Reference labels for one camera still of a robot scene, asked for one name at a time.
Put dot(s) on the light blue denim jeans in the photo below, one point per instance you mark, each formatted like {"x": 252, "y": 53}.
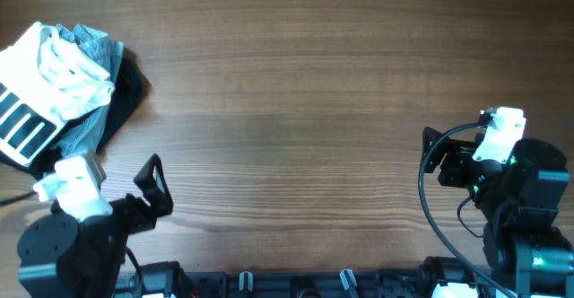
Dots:
{"x": 93, "y": 94}

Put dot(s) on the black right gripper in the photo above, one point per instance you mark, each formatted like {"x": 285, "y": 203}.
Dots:
{"x": 459, "y": 157}

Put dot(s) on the black folded garment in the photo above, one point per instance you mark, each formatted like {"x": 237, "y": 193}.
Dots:
{"x": 124, "y": 101}

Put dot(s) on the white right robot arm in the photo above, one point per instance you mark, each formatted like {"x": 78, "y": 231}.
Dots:
{"x": 519, "y": 199}

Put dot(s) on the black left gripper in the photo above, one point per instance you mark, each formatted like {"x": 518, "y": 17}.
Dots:
{"x": 143, "y": 211}

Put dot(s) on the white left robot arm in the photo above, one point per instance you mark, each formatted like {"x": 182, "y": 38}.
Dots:
{"x": 63, "y": 257}

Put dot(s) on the white t-shirt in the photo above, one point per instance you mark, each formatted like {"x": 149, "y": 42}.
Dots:
{"x": 35, "y": 105}

